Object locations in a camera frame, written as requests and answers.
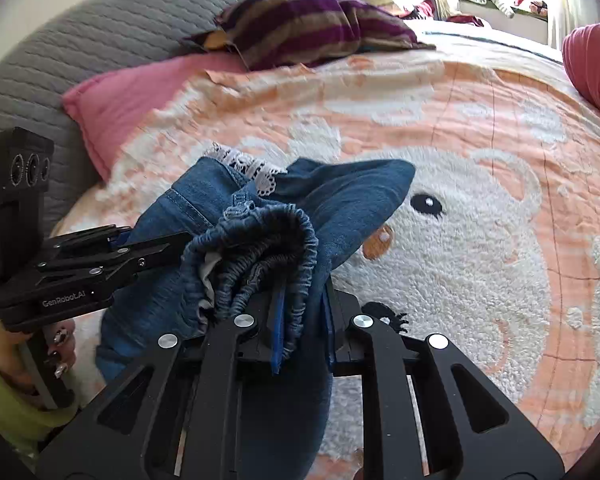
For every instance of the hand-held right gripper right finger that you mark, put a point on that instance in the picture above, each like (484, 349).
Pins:
(330, 325)

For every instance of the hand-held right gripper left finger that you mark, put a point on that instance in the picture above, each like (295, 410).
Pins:
(279, 320)

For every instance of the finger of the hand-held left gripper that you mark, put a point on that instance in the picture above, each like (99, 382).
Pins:
(145, 255)
(90, 240)

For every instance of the blue pants with lace trim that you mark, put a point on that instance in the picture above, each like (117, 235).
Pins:
(340, 195)

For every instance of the person's left hand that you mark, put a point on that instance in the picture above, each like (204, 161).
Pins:
(10, 360)

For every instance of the pink pillow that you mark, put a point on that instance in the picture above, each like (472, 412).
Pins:
(130, 100)

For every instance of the peach and white printed blanket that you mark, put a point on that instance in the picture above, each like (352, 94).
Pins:
(480, 235)

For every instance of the grey quilted headboard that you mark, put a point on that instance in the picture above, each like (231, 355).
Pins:
(105, 25)

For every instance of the purple striped pillow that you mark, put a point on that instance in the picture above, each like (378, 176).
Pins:
(305, 25)

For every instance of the white bed sheet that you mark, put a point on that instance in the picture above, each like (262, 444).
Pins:
(490, 40)

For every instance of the red bolster pillow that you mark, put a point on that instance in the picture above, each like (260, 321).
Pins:
(595, 70)

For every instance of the clutter on window sill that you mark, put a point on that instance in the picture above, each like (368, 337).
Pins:
(505, 0)

